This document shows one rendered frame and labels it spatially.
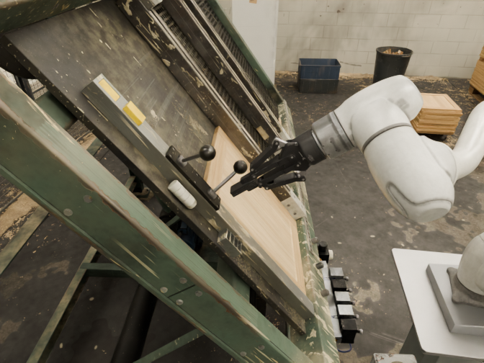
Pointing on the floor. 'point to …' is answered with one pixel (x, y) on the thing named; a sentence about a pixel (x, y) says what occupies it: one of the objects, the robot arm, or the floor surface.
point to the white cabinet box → (258, 29)
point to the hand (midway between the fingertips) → (243, 185)
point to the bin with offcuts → (390, 62)
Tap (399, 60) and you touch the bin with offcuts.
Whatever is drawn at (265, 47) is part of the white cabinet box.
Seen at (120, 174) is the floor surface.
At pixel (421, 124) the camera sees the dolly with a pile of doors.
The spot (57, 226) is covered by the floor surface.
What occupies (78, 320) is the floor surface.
